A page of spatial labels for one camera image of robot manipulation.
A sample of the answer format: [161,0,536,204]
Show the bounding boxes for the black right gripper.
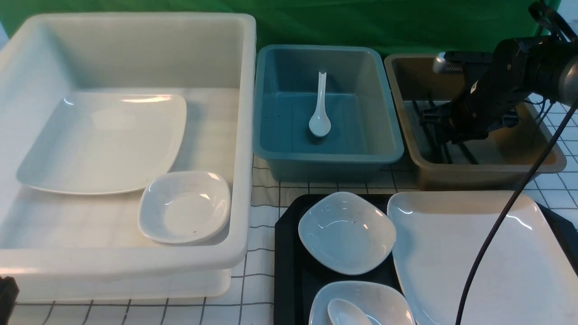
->
[420,77,530,144]

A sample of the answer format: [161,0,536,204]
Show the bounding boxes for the large white rice plate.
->
[387,190,578,325]

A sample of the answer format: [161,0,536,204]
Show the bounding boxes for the white bowl tray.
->
[308,280,415,325]
[298,191,397,276]

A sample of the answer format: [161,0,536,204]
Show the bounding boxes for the white soup spoon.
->
[327,298,372,325]

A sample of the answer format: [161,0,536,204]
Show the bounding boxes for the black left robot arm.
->
[0,276,20,325]

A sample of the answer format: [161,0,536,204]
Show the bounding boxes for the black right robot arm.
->
[417,0,578,144]

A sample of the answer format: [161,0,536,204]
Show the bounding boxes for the white square plate in bin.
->
[16,91,186,195]

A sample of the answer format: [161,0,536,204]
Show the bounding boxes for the brown plastic bin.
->
[384,54,551,190]

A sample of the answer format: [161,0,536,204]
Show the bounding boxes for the black chopstick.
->
[457,143,479,165]
[411,99,445,164]

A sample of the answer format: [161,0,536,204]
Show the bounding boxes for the green backdrop cloth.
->
[0,0,540,55]

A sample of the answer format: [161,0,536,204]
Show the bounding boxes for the teal plastic bin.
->
[252,45,405,183]

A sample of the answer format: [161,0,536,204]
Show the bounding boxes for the white spoon in teal bin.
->
[309,72,331,138]

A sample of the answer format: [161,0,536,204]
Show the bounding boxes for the black serving tray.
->
[273,194,578,325]

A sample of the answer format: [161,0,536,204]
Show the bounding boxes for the white bowl in bin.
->
[138,171,231,246]

